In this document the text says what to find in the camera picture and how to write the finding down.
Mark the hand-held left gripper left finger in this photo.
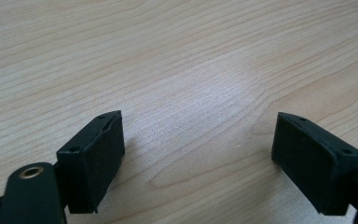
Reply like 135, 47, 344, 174
56, 109, 126, 215

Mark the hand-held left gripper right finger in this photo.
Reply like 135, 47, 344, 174
270, 111, 358, 217

